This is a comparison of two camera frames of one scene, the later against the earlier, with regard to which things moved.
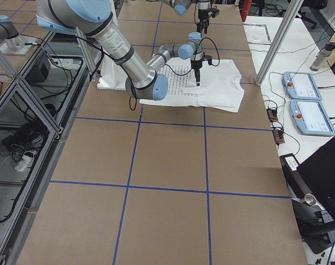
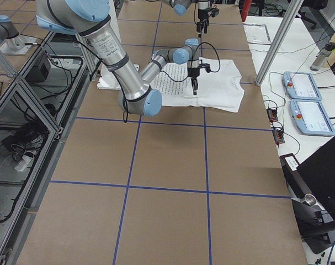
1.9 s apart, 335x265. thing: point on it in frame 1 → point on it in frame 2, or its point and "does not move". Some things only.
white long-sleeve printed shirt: [220, 85] does not move
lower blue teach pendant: [310, 118] does not move
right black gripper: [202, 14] does not move
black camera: [208, 58] → [207, 67]
